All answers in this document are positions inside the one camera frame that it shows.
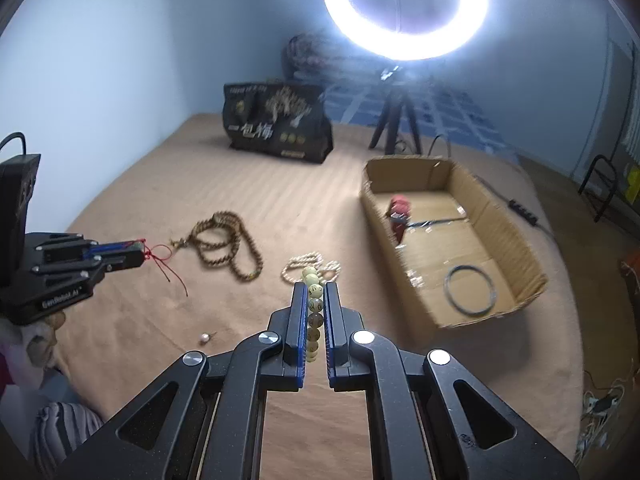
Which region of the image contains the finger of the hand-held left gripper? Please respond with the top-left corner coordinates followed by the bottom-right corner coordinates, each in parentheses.
top-left (31, 233), bottom-right (147, 264)
top-left (34, 252), bottom-right (149, 287)

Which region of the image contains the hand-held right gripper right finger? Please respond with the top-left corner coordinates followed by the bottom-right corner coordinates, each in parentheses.
top-left (324, 282), bottom-right (581, 480)

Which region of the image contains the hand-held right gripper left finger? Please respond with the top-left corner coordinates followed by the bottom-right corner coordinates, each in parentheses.
top-left (55, 282), bottom-right (307, 480)

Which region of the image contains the yellow-green bead bracelet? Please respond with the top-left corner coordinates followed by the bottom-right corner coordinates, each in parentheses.
top-left (301, 267), bottom-right (324, 361)

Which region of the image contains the red string bracelet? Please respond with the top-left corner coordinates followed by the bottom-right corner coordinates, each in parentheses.
top-left (143, 238), bottom-right (190, 297)

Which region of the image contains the cardboard box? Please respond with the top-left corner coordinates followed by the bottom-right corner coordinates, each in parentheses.
top-left (360, 155), bottom-right (549, 330)

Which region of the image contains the person's left hand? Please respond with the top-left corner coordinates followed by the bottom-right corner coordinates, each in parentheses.
top-left (26, 309), bottom-right (67, 367)

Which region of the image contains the silver bangle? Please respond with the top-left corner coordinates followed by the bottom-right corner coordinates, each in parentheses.
top-left (444, 263), bottom-right (498, 317)

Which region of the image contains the red tassel charm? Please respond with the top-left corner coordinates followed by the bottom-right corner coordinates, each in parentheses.
top-left (384, 194), bottom-right (414, 250)

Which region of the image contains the striped cloth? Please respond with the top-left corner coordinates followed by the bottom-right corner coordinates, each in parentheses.
top-left (29, 401), bottom-right (105, 478)

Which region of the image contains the black printed bag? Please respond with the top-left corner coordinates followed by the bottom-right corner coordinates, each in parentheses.
top-left (223, 81), bottom-right (335, 165)

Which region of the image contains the black tripod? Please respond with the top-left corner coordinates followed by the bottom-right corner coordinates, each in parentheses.
top-left (368, 66), bottom-right (424, 156)

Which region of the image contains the blue checked blanket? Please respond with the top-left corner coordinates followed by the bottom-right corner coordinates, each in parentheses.
top-left (324, 74), bottom-right (507, 157)

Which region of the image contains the patterned round cushion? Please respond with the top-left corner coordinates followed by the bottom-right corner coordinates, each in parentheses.
top-left (282, 33), bottom-right (342, 82)

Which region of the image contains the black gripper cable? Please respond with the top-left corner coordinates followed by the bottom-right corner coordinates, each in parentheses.
top-left (0, 132), bottom-right (27, 157)

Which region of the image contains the cream bead necklace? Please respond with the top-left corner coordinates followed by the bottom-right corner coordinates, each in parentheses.
top-left (280, 254), bottom-right (342, 284)

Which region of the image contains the brown wooden bead necklace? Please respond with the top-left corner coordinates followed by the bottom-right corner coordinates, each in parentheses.
top-left (170, 211), bottom-right (264, 284)

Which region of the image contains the black cable with switch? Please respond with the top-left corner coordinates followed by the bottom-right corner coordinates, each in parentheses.
top-left (474, 174), bottom-right (557, 237)

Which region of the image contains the black metal chair frame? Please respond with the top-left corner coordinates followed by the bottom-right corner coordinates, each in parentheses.
top-left (578, 154), bottom-right (622, 224)

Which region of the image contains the ring light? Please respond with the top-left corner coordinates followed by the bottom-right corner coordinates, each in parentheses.
top-left (321, 0), bottom-right (489, 61)

